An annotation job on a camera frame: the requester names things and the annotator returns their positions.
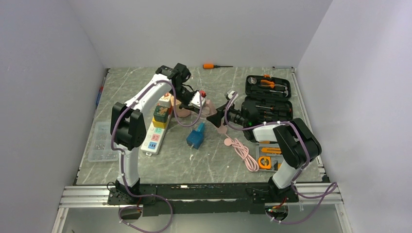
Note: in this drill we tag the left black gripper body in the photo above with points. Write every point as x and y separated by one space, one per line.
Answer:
183 95

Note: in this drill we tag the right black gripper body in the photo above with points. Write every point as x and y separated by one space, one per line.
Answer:
234 116

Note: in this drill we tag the light blue cube adapter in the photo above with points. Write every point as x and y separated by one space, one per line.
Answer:
201 128

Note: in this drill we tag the black tool case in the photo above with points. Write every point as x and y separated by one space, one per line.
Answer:
272 104

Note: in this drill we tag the dark blue cube adapter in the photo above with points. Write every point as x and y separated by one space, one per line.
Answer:
195 139

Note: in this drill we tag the grey tool tray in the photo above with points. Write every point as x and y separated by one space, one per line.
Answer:
277 159

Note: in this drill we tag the white power strip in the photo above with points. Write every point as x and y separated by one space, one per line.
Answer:
154 137

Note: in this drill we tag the clear plastic screw box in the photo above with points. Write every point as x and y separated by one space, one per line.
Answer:
100 149

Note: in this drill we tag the pink power strip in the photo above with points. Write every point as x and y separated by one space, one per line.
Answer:
222 129

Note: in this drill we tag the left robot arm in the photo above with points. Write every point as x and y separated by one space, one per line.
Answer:
128 129

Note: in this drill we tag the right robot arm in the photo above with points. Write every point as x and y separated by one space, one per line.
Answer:
297 143

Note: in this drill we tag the white cube adapter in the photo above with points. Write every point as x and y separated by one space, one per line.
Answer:
165 100

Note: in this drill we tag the green cube adapter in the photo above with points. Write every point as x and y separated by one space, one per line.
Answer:
161 113

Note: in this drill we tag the orange pliers in case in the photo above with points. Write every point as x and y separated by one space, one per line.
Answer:
267 84

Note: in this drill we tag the yellow cube adapter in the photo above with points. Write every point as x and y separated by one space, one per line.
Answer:
160 124

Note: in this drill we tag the orange utility knife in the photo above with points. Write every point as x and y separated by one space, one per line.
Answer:
271 150

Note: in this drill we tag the orange tape measure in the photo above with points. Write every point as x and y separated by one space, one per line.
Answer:
264 162

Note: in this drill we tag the blue red pen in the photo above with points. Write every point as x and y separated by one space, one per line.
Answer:
100 91

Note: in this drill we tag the orange handled screwdriver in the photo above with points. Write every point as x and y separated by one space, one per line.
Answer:
213 66

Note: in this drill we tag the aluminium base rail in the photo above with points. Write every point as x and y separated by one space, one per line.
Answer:
256 193

